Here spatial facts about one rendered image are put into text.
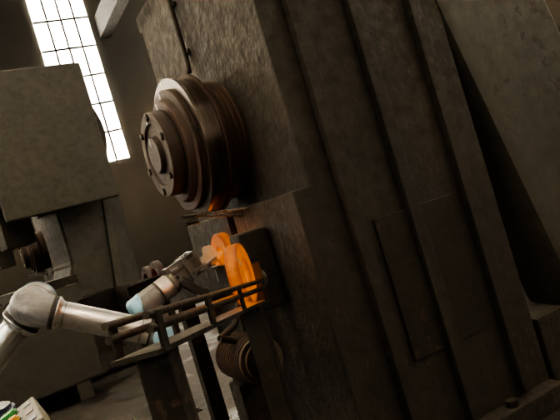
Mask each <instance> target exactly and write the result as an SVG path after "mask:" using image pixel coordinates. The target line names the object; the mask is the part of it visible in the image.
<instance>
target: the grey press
mask: <svg viewBox="0 0 560 420"><path fill-rule="evenodd" d="M107 152H108V144H107V137H106V133H105V130H104V127H103V124H102V121H101V119H100V118H99V116H98V114H97V113H96V111H95V110H94V108H93V105H92V103H91V99H90V97H89V94H88V89H87V86H86V83H85V80H84V77H83V72H82V69H81V66H80V64H79V62H72V63H64V64H57V65H48V66H41V67H30V66H24V67H19V68H17V69H10V70H2V71H0V270H3V269H6V268H11V267H13V266H16V265H17V264H16V261H15V258H14V255H13V250H14V249H18V248H23V247H26V246H29V245H31V244H33V243H35V242H36V241H37V238H36V235H35V232H34V230H33V225H32V222H31V218H32V217H36V219H39V221H40V224H41V227H42V232H43V235H44V237H45V240H46V244H47V248H48V251H49V254H50V257H51V260H52V265H53V271H54V274H53V280H51V281H48V282H45V283H46V284H48V285H50V286H51V287H52V288H53V289H54V290H57V289H59V288H65V286H66V285H69V284H74V283H78V285H79V287H80V290H81V294H82V298H86V297H88V296H91V295H93V294H96V293H100V292H102V291H105V290H107V289H109V288H114V287H116V286H120V285H123V284H127V283H132V282H136V281H139V280H141V279H140V276H139V273H138V267H137V264H136V260H135V257H134V253H133V248H132V244H131V241H130V237H129V234H128V228H127V225H126V222H125V218H124V215H123V209H122V205H121V203H120V199H119V196H118V188H117V185H116V183H115V179H114V176H113V170H112V167H111V165H110V163H109V160H108V155H107ZM94 337H95V340H96V343H97V348H98V351H99V353H100V357H101V359H102V365H103V367H104V370H105V372H104V374H107V373H110V372H112V371H115V370H117V369H119V368H122V367H125V366H127V365H129V364H131V363H132V362H131V363H128V364H125V365H122V366H118V367H113V368H111V364H110V362H113V361H115V358H114V355H113V349H112V345H107V344H106V343H105V342H104V340H105V338H106V337H104V336H99V335H95V334H94ZM104 374H103V375H104ZM101 376H102V375H100V376H98V377H101ZM98 377H95V378H98ZM93 379H94V378H92V379H90V380H93Z"/></svg>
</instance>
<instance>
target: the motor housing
mask: <svg viewBox="0 0 560 420"><path fill-rule="evenodd" d="M229 337H235V338H237V344H234V345H232V344H226V343H221V342H219V343H218V345H217V347H216V351H215V359H216V363H217V366H218V367H219V369H220V370H221V372H222V373H224V374H225V375H227V376H229V377H231V378H236V379H237V380H235V381H232V382H230V383H229V386H230V389H231V392H232V396H233V400H234V402H235V405H236V409H237V413H238V416H239V419H240V420H273V417H272V414H271V411H270V408H269V406H268V400H267V398H266V394H265V392H264V389H263V384H262V381H261V378H260V375H259V372H258V367H257V364H256V361H255V358H254V356H253V350H252V348H251V344H250V342H249V339H248V334H247V333H246V332H232V333H231V334H230V335H229ZM273 341H274V344H275V347H276V350H277V355H278V358H279V361H280V363H281V367H283V352H282V349H281V348H280V346H279V345H278V343H277V342H276V341H275V340H273Z"/></svg>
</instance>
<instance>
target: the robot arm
mask: <svg viewBox="0 0 560 420"><path fill-rule="evenodd" d="M222 256H223V251H222V250H221V251H219V252H218V251H217V250H216V249H214V248H213V247H212V246H211V245H207V246H204V247H203V248H202V256H201V257H198V255H197V254H196V253H195V252H194V250H192V251H190V252H189V251H188V252H185V253H184V254H183V255H182V256H180V257H179V258H176V259H175V260H174V261H175V262H174V263H172V264H171V265H170V266H168V267H167V268H164V269H163V270H162V272H163V274H164V276H161V277H160V278H159V279H158V280H156V281H155V282H153V283H152V284H150V285H149V286H148V287H146V288H144V289H143V290H142V291H141V292H140V293H138V294H136V295H135V296H134V297H133V298H131V299H130V300H129V301H128V302H127V303H126V308H127V310H128V312H129V313H130V314H126V313H122V312H115V311H111V310H107V309H102V308H98V307H90V306H87V305H82V304H78V303H74V302H66V301H65V300H64V299H63V297H60V296H57V294H56V292H55V290H54V289H53V288H52V287H51V286H50V285H48V284H46V283H45V282H30V283H28V284H26V285H25V286H24V287H21V288H20V289H18V290H17V291H16V292H15V293H14V294H13V295H12V298H11V300H10V303H9V305H8V306H7V308H6V309H5V310H4V312H3V313H2V315H3V322H2V323H1V324H0V373H1V372H2V371H3V369H4V368H5V367H6V366H7V365H8V363H9V362H10V360H11V359H12V358H13V356H14V355H15V353H16V352H17V351H18V349H19V348H20V347H21V346H22V345H23V343H24V342H25V340H26V339H27V338H28V336H31V335H35V334H37V333H38V331H39V330H40V328H45V329H49V330H54V329H56V328H65V329H69V330H73V331H78V332H82V333H91V334H95V335H99V336H104V337H109V335H108V331H103V330H102V329H101V325H102V324H103V323H105V322H109V321H112V320H115V319H118V318H123V317H126V316H129V315H133V314H136V313H141V312H144V311H147V310H150V309H154V308H159V307H161V306H163V304H164V303H166V302H167V301H169V300H170V299H171V298H173V297H174V296H176V295H177V293H179V292H180V291H181V287H182V288H185V289H187V290H188V291H189V292H191V293H194V294H196V295H198V296H200V295H203V294H207V293H210V291H209V290H208V289H206V288H202V287H200V286H198V285H197V284H195V283H193V282H192V281H194V279H196V278H198V277H200V276H201V275H202V274H204V273H205V272H206V270H208V269H209V268H210V267H211V266H212V265H214V264H215V263H216V262H217V261H218V260H219V259H220V258H221V257H222ZM176 277H177V279H176ZM153 321H154V318H149V319H147V320H145V319H143V320H140V321H137V322H132V323H129V324H127V325H124V326H121V327H118V328H117V330H118V333H121V332H124V331H126V330H128V329H131V328H135V327H138V326H141V325H143V324H146V323H150V322H153ZM125 341H129V342H134V343H142V344H147V345H152V344H154V343H157V342H159V337H158V332H154V333H151V334H148V333H147V332H144V333H141V334H138V335H136V336H134V337H130V338H128V339H125Z"/></svg>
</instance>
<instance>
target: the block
mask: <svg viewBox="0 0 560 420"><path fill-rule="evenodd" d="M229 241H230V243H231V245H233V244H235V243H240V244H241V245H242V246H243V247H244V249H245V251H246V253H247V255H248V257H249V260H250V262H251V263H255V262H259V263H260V267H261V269H262V270H263V271H264V272H265V273H266V274H267V285H266V288H267V293H268V296H269V300H270V301H269V302H266V303H264V304H263V308H264V311H267V310H269V309H272V308H275V307H278V306H280V305H283V304H284V303H286V302H287V297H286V293H285V291H284V288H283V283H282V280H281V277H280V274H279V271H278V266H277V264H276V260H275V257H274V255H273V250H272V247H271V243H270V241H269V238H268V233H267V230H266V228H265V227H257V228H254V229H251V230H248V231H245V232H240V233H238V234H235V235H232V236H231V237H230V238H229Z"/></svg>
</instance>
